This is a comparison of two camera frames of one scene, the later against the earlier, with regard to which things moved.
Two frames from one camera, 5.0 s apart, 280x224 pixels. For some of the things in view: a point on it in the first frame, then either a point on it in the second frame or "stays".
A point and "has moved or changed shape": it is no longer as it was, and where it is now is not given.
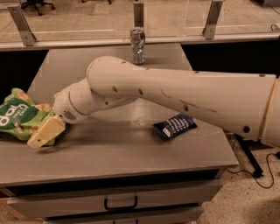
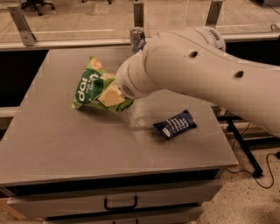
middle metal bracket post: x=138 y=15 stays
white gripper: x=63 y=107 → x=124 y=82
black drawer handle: x=121 y=207 stays
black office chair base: x=36 y=3 stays
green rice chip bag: x=20 y=118 has moved or changed shape
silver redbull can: x=138 y=37 stays
